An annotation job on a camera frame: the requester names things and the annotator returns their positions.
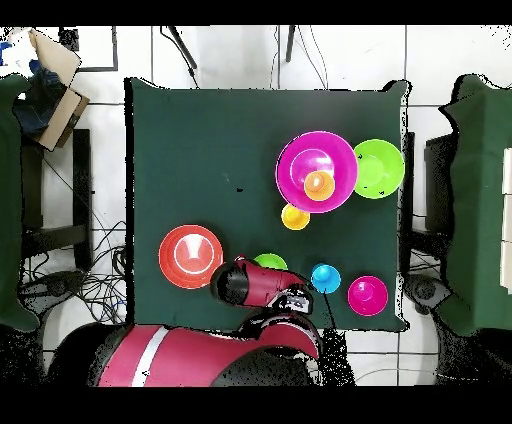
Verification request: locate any orange-yellow cup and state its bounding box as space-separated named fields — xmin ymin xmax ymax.
xmin=280 ymin=203 xmax=312 ymax=232

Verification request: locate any small green bowl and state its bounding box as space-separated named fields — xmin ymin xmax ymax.
xmin=252 ymin=252 xmax=289 ymax=272

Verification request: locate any pale yellow translucent cup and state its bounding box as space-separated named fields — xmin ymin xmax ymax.
xmin=303 ymin=169 xmax=336 ymax=202

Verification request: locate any large pink bowl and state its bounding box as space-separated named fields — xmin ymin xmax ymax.
xmin=275 ymin=130 xmax=359 ymax=214

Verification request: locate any blue cup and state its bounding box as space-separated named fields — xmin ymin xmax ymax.
xmin=310 ymin=262 xmax=342 ymax=296

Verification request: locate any large green bowl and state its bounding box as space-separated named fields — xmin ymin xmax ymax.
xmin=352 ymin=138 xmax=406 ymax=200

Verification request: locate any orange bowl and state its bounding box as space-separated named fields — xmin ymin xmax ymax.
xmin=158 ymin=224 xmax=224 ymax=290

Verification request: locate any dark green table cloth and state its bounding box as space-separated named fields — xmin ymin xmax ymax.
xmin=124 ymin=76 xmax=413 ymax=333

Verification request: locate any small pink-red bowl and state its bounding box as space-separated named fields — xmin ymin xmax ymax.
xmin=346 ymin=274 xmax=390 ymax=317

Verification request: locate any black tripod leg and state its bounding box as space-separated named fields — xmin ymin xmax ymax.
xmin=159 ymin=25 xmax=200 ymax=87
xmin=284 ymin=25 xmax=298 ymax=64

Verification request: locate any black box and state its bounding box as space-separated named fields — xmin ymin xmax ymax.
xmin=423 ymin=133 xmax=457 ymax=233

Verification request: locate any black grey floor stand base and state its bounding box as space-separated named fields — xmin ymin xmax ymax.
xmin=401 ymin=273 xmax=453 ymax=317
xmin=21 ymin=269 xmax=87 ymax=299

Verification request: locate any green cloth side table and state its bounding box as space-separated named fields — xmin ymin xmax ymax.
xmin=0 ymin=73 xmax=41 ymax=333
xmin=435 ymin=73 xmax=512 ymax=337

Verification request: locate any dark blue bag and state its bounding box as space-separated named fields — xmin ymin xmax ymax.
xmin=13 ymin=59 xmax=67 ymax=137

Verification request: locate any white drawer unit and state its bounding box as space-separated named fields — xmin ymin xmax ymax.
xmin=500 ymin=146 xmax=512 ymax=295

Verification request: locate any cardboard box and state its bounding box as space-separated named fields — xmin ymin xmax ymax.
xmin=11 ymin=28 xmax=90 ymax=153

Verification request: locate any tangle of black cables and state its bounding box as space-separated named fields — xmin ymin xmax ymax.
xmin=23 ymin=217 xmax=129 ymax=327

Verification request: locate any black stool frame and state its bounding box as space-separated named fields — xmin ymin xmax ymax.
xmin=21 ymin=128 xmax=94 ymax=273

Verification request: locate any black floor frame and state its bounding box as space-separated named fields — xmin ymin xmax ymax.
xmin=58 ymin=25 xmax=120 ymax=73

